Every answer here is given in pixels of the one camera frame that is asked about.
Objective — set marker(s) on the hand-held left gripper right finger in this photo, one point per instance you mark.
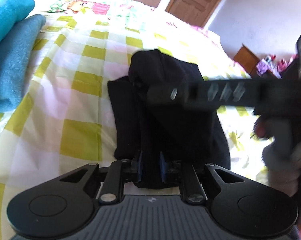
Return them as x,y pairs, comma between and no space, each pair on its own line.
162,167

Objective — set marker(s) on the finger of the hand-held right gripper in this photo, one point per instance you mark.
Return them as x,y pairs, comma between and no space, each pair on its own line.
203,95

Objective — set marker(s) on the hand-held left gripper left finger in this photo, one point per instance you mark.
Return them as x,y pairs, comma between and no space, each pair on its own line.
140,166

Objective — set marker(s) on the black knitted sweater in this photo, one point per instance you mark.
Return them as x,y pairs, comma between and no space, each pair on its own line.
170,135

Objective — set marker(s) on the person's right hand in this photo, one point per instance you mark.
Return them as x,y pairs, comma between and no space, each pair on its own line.
288,170

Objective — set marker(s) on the pink patterned cloth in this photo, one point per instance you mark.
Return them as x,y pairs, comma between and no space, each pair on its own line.
283,63

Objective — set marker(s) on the purple patterned cloth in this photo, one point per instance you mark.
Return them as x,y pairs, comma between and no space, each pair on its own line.
262,66

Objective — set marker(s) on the wooden side cabinet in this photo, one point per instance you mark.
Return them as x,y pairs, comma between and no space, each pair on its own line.
246,60

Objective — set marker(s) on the brown wooden door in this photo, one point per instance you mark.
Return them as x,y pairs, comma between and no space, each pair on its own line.
198,1

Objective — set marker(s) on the yellow-green checked bed sheet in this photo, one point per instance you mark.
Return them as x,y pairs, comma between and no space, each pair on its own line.
65,100

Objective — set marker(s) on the pink floral quilt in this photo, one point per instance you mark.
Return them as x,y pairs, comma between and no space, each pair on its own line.
95,5

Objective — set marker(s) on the dull blue folded cloth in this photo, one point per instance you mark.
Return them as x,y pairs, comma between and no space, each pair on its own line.
13,65

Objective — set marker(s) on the bright teal folded cloth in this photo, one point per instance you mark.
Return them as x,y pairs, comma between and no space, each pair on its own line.
5,10

